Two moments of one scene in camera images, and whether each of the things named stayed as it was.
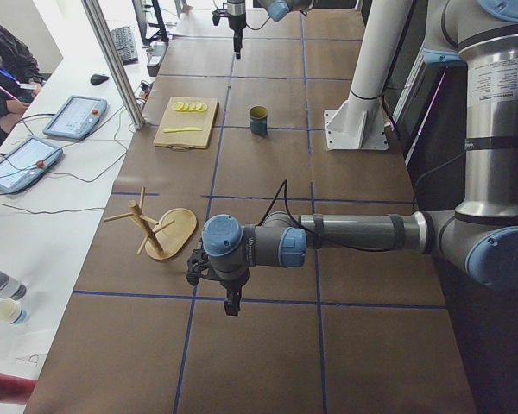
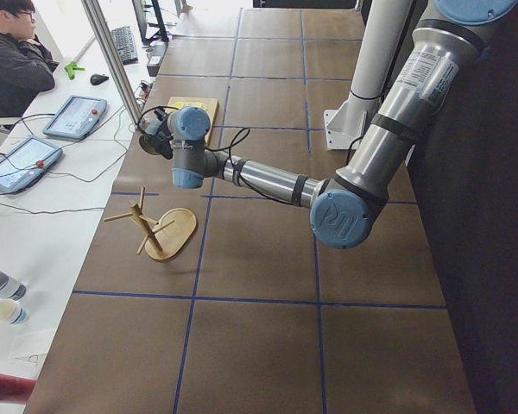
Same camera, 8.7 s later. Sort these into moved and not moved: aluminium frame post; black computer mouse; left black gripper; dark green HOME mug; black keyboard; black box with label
Moved: dark green HOME mug; left black gripper
Not moved: black box with label; black keyboard; black computer mouse; aluminium frame post
